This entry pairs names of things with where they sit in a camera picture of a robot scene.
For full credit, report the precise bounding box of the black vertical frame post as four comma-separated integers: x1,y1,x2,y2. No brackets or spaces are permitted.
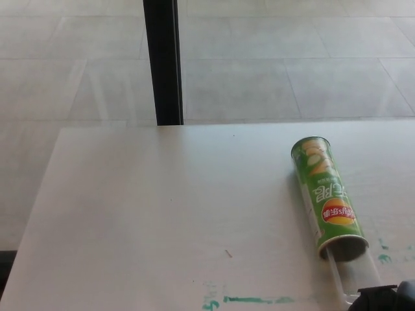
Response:
142,0,185,126

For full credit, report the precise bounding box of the green chips can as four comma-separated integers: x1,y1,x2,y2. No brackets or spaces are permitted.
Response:
290,135,370,262

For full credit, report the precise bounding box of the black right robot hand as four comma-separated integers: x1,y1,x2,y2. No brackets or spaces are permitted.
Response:
348,280,415,311

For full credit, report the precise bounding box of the clear plastic chips tray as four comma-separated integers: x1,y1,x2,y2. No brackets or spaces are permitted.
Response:
320,244,383,306

